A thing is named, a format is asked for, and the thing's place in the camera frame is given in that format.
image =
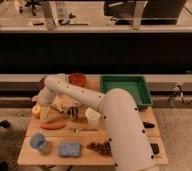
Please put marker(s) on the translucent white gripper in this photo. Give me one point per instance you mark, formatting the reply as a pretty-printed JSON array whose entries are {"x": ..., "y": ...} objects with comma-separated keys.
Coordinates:
[{"x": 45, "y": 113}]

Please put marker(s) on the red yellow apple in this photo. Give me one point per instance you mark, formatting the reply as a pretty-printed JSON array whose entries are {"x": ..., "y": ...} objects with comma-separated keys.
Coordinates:
[{"x": 36, "y": 110}]

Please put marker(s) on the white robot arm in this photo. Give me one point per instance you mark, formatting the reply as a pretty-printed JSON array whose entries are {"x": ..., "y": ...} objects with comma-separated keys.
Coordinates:
[{"x": 130, "y": 146}]

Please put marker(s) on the white plastic cup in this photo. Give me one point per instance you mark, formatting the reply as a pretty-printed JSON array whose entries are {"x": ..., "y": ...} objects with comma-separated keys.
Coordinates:
[{"x": 92, "y": 117}]

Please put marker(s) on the orange carrot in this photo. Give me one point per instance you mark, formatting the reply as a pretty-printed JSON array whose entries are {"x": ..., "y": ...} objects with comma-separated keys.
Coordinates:
[{"x": 52, "y": 126}]

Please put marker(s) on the yellow banana bunch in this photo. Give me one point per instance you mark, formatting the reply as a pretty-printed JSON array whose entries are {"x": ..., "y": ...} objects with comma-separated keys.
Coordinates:
[{"x": 57, "y": 105}]

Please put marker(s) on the wooden table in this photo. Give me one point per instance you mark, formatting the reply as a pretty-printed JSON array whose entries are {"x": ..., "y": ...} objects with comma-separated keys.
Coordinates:
[{"x": 30, "y": 156}]

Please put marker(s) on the purple bowl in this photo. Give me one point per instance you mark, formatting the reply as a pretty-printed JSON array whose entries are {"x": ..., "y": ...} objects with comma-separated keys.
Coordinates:
[{"x": 41, "y": 84}]

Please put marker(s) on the metal fork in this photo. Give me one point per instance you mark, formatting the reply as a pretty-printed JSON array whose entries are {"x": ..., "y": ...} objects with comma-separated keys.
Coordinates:
[{"x": 75, "y": 130}]

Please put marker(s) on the blue sponge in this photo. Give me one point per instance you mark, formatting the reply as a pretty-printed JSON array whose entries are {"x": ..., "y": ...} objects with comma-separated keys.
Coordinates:
[{"x": 69, "y": 150}]

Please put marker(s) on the red bowl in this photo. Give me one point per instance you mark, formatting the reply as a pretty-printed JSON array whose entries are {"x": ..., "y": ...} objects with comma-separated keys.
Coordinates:
[{"x": 77, "y": 79}]

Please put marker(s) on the bunch of red grapes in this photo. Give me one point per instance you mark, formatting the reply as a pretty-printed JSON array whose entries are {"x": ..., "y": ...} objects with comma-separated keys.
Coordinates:
[{"x": 101, "y": 148}]

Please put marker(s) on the green plastic tray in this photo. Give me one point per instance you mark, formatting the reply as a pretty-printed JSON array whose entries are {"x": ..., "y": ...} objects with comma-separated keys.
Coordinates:
[{"x": 135, "y": 85}]

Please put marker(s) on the black rectangular case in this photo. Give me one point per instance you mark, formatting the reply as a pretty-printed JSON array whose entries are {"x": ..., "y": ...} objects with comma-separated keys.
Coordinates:
[{"x": 155, "y": 148}]

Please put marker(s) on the black handled metal scraper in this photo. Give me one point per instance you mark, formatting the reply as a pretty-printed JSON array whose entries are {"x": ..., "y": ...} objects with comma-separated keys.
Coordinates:
[{"x": 148, "y": 125}]

